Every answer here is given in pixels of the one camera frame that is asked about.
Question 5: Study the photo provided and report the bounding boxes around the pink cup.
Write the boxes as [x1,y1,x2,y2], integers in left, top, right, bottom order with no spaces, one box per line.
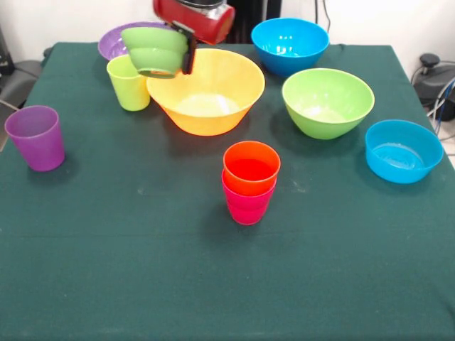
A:
[220,168,278,227]

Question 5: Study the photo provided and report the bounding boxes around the purple cup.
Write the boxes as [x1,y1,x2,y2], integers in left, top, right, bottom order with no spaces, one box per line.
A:
[4,105,66,173]

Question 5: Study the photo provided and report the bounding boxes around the small ribbed green bowl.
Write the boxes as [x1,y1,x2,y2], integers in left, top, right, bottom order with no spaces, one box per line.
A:
[120,26,190,80]

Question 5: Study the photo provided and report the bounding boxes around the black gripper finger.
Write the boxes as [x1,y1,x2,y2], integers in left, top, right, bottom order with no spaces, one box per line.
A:
[169,20,198,76]

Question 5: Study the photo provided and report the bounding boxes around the large orange bowl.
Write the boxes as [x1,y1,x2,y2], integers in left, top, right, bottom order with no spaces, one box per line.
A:
[146,48,267,137]

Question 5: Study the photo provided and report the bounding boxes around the purple bowl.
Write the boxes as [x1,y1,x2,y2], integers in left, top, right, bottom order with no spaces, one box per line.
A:
[97,21,171,62]

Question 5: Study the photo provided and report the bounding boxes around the deep blue bowl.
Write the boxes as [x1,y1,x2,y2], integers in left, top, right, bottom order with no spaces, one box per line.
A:
[250,17,331,78]

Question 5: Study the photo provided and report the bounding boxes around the orange-red cup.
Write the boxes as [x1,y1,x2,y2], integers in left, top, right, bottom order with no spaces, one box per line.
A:
[223,141,282,197]

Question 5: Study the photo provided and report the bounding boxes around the large green bowl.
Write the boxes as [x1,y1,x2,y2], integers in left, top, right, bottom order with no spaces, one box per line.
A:
[282,67,376,141]

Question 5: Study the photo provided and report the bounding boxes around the green cup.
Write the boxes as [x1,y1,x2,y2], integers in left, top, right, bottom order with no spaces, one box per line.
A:
[106,54,151,112]

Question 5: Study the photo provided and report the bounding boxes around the dark green tablecloth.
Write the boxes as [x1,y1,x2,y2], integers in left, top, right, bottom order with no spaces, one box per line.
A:
[0,42,455,341]

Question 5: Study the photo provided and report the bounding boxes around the tangle of cables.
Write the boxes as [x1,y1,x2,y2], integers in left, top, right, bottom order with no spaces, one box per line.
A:
[426,80,455,139]

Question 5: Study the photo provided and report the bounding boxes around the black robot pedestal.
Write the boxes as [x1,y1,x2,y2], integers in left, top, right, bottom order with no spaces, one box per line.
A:
[169,0,282,45]

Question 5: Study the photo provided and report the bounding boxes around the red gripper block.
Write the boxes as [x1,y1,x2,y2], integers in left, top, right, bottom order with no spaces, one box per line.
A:
[152,0,237,46]

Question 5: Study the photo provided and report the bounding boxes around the shallow blue bowl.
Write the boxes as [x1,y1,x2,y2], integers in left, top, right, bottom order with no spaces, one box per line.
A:
[365,119,444,185]

